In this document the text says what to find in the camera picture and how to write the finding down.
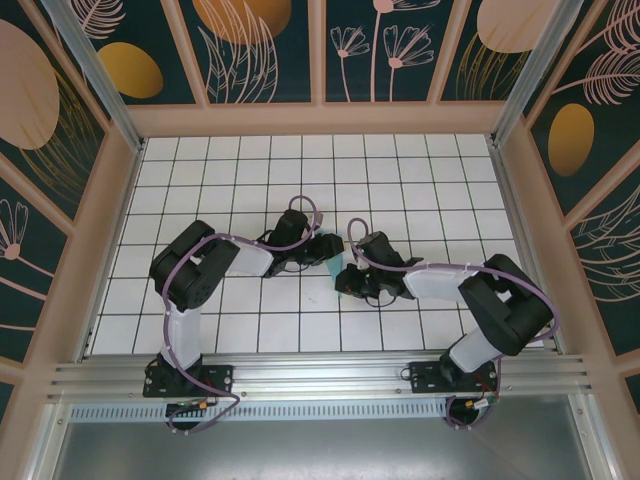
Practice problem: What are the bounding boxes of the light blue cloth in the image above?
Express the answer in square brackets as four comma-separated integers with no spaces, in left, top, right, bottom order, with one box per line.
[319,230,347,301]

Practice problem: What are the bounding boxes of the grey metal sheet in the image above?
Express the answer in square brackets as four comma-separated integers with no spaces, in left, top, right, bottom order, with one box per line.
[29,394,619,480]

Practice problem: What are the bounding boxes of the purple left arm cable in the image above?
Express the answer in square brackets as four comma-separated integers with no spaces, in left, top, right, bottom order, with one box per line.
[162,194,324,435]

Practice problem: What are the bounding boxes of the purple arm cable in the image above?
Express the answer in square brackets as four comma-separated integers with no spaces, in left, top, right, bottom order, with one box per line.
[347,217,559,432]
[162,194,324,435]

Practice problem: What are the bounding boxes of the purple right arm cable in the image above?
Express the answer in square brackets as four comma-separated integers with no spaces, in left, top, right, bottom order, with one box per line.
[347,217,559,432]

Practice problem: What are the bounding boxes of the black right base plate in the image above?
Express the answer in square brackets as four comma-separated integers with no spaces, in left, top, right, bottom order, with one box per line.
[408,360,501,396]

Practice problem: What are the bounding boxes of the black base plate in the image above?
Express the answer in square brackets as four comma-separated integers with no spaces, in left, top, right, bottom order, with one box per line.
[143,363,236,399]
[408,360,501,396]

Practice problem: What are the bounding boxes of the aluminium mounting rail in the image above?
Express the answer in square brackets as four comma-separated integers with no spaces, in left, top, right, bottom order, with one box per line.
[47,352,599,402]

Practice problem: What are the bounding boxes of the grey slotted cable duct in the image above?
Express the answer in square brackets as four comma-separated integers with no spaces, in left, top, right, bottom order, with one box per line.
[69,402,451,424]

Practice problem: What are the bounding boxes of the aluminium side rail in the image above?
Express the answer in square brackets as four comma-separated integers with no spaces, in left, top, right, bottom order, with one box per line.
[487,138,566,357]

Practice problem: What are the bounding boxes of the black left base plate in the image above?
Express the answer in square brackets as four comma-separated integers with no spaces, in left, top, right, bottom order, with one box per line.
[143,363,236,399]

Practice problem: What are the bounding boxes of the aluminium corner post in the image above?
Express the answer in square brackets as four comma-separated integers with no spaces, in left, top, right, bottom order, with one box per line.
[39,0,147,154]
[489,0,587,147]

